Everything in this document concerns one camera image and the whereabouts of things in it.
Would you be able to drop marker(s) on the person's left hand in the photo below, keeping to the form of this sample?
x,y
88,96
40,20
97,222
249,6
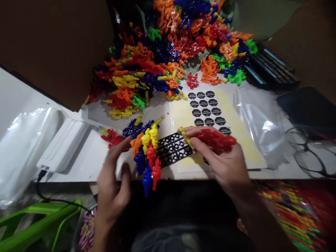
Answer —
x,y
110,189

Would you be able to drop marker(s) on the person's right hand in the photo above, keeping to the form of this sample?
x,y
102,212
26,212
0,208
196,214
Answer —
x,y
228,170

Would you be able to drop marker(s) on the red toy figure strip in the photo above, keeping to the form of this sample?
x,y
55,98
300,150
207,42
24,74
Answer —
x,y
216,140

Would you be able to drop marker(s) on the bunch of multicoloured toy figures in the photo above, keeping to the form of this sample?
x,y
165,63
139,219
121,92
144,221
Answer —
x,y
148,155

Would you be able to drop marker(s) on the round container of colourful sticks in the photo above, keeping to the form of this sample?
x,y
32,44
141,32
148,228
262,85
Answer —
x,y
88,231

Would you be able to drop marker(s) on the red toy with yellow stick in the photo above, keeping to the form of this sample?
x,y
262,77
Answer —
x,y
113,137

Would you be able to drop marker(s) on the stack of clear plastic bags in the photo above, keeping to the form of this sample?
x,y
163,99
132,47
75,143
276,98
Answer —
x,y
260,123

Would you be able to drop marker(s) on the black plastic grid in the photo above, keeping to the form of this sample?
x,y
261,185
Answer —
x,y
174,149

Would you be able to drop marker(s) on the person's legs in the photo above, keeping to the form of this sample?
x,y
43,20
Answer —
x,y
183,207

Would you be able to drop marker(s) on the sheet of black octagon stickers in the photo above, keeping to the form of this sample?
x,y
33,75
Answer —
x,y
210,113

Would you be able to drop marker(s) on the white power bank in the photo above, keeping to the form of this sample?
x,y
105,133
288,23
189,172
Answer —
x,y
64,145

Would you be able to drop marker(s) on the blue toy figure cluster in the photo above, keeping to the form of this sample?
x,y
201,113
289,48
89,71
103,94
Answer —
x,y
135,129

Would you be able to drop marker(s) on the grey plastic bag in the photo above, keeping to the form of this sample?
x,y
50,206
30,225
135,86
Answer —
x,y
165,240

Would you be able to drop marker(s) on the bag of colourful toy sticks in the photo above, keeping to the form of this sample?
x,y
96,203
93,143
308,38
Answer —
x,y
296,215

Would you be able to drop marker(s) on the green plastic stool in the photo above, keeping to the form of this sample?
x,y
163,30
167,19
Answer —
x,y
36,225

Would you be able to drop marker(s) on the black-rimmed eyeglasses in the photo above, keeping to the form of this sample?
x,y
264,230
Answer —
x,y
312,152

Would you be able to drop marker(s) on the roll of clear plastic wrap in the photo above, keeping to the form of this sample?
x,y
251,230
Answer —
x,y
23,155

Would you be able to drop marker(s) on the small red toy figure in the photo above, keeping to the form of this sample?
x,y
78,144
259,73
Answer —
x,y
192,80

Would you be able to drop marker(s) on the black tablet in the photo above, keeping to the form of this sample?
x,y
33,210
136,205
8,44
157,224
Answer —
x,y
309,107

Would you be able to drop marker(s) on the stack of dark flat boxes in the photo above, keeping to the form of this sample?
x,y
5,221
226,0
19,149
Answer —
x,y
270,68

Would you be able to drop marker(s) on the pile of colourful plastic toys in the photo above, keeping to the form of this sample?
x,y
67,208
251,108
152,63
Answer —
x,y
170,52

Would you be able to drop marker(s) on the grey-green sack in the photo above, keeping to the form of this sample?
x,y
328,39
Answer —
x,y
262,15

